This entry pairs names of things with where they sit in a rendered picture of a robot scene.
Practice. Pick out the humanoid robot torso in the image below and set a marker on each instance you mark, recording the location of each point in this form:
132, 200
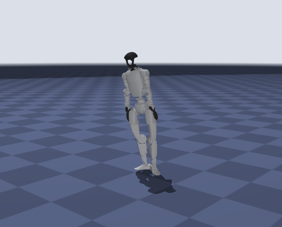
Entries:
136, 86

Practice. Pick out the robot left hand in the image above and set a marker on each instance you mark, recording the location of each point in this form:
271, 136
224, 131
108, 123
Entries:
154, 113

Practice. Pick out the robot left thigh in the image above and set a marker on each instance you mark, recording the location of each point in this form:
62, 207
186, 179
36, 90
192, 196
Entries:
152, 125

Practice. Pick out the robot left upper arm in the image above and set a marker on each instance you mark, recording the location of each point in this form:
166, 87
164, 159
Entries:
145, 74

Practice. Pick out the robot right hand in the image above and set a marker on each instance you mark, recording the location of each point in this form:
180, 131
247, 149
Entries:
127, 113

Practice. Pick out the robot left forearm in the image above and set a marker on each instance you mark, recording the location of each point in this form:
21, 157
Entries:
149, 98

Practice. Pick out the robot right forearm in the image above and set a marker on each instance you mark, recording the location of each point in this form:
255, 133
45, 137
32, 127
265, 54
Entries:
127, 101

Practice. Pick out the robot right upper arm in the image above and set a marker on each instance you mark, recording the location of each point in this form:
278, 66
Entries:
126, 91

